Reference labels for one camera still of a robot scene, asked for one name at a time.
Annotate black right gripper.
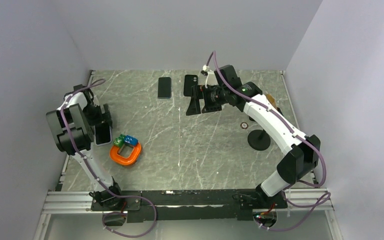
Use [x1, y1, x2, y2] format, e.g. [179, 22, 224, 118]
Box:
[186, 84, 229, 116]

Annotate black phone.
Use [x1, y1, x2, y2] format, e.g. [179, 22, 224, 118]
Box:
[94, 122, 112, 146]

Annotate blue phone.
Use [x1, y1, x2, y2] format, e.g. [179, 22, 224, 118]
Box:
[157, 77, 172, 99]

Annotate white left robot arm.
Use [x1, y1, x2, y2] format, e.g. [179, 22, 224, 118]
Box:
[45, 84, 124, 210]

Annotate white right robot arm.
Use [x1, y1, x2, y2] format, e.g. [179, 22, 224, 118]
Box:
[183, 65, 320, 208]

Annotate green toy brick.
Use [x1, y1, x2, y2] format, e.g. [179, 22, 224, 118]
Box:
[113, 134, 125, 148]

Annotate blue toy brick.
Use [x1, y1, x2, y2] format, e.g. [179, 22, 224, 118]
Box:
[123, 135, 139, 148]

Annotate round poker chip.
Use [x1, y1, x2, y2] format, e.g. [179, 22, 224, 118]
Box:
[240, 122, 249, 129]

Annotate black microphone stand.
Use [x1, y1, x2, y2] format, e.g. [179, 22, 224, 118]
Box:
[247, 129, 271, 151]

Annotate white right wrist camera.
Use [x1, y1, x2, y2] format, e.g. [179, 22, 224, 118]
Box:
[200, 65, 214, 88]

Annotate orange ring toy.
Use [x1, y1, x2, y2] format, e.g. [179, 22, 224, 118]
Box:
[109, 143, 142, 167]

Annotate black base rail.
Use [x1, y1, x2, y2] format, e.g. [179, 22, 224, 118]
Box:
[90, 188, 288, 223]

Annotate aluminium frame rail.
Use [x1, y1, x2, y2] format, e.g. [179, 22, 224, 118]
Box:
[41, 188, 332, 214]

